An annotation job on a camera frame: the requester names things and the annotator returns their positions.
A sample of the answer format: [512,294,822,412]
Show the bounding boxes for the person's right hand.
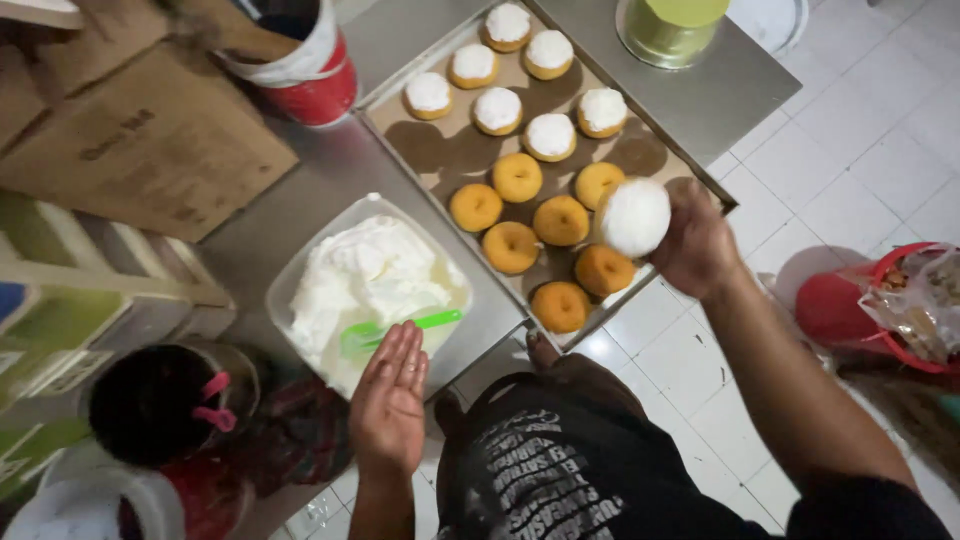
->
[649,177,742,303]

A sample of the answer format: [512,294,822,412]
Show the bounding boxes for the person's left hand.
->
[348,321,431,472]

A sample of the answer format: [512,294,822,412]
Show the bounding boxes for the single sugar-coated white donut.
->
[597,177,673,260]

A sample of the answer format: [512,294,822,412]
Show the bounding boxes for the green plastic spatula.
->
[339,308,465,359]

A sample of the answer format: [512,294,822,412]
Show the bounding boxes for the white cream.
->
[288,215,471,393]

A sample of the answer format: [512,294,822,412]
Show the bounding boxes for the group of plain golden donuts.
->
[449,152,637,336]

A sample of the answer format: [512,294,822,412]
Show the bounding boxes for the clear plastic container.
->
[264,192,474,402]

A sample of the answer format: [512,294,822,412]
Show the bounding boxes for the person's right foot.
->
[525,330,562,372]

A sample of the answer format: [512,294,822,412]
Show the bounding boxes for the green metal tin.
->
[615,0,731,71]

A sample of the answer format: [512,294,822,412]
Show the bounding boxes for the red plastic basket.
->
[794,240,960,375]

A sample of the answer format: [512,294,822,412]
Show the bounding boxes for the pink hair clip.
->
[199,370,232,402]
[191,405,240,435]

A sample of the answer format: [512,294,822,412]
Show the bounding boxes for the person's brown shorts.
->
[517,352,648,421]

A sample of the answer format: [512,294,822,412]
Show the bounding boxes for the group of white frosted donuts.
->
[402,2,630,164]

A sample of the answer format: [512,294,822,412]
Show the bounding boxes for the brown parchment paper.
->
[367,2,702,331]

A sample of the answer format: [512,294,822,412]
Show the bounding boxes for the person's black printed shirt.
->
[435,375,955,540]

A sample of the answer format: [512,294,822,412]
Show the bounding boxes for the metal baking tray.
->
[354,0,740,354]

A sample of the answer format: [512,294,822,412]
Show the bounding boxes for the clear plastic bag of snacks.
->
[858,246,960,366]

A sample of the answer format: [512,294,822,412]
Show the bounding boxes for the red bucket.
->
[213,0,360,128]

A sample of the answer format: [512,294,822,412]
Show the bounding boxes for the white plastic bag liner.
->
[213,0,354,90]

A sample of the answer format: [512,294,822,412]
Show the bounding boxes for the large brown cardboard box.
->
[0,39,300,243]

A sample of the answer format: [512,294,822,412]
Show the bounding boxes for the colourful shelf unit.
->
[0,187,238,500]

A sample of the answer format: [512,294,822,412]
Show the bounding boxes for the white bucket lid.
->
[0,463,186,540]

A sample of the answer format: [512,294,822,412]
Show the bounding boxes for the small brown cardboard box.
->
[0,0,177,151]

